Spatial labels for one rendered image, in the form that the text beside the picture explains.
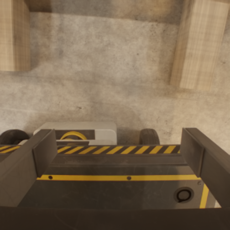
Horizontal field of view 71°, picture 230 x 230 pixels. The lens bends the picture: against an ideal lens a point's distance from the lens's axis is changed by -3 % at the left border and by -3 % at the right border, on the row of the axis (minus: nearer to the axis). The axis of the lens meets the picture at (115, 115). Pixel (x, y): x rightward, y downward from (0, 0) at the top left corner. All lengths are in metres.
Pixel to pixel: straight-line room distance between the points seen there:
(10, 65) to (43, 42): 0.14
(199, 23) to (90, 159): 0.46
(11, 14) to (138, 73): 0.42
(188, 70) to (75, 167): 0.41
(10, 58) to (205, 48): 0.57
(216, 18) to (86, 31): 0.39
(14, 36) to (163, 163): 0.53
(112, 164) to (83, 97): 0.35
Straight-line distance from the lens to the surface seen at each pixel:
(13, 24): 0.60
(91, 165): 0.34
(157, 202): 0.40
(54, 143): 0.17
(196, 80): 0.55
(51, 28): 0.66
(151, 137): 0.53
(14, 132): 0.66
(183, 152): 0.17
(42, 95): 0.67
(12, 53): 0.60
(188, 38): 0.55
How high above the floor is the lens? 0.60
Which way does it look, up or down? 74 degrees down
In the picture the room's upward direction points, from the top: 175 degrees counter-clockwise
